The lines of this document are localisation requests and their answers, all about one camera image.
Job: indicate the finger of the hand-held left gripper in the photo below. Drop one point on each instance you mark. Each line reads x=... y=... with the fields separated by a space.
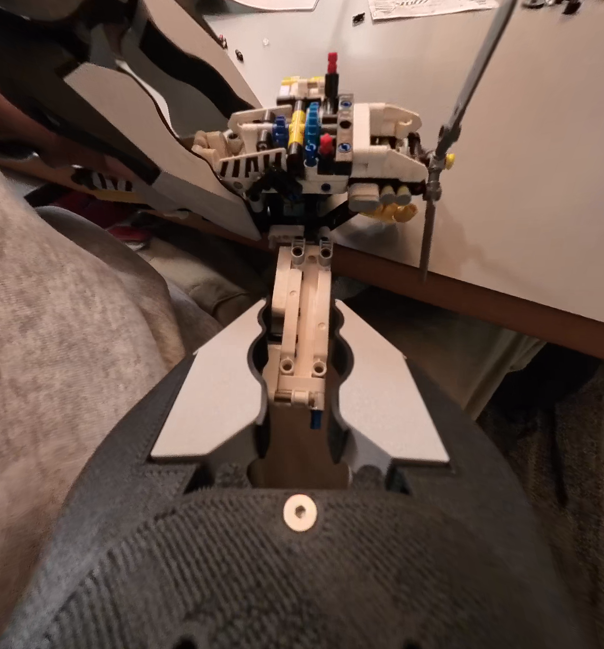
x=200 y=35
x=180 y=172

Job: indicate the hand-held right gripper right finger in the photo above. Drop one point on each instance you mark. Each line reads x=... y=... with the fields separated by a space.
x=388 y=405

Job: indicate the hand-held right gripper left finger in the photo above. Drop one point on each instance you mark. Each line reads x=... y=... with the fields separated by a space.
x=215 y=395

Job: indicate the white lego plane model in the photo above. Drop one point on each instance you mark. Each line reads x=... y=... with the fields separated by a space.
x=373 y=147

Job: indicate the person's left hand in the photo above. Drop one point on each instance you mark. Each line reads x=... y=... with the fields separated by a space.
x=8 y=119

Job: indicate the striped sticker sheet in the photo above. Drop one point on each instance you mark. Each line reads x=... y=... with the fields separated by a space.
x=429 y=7

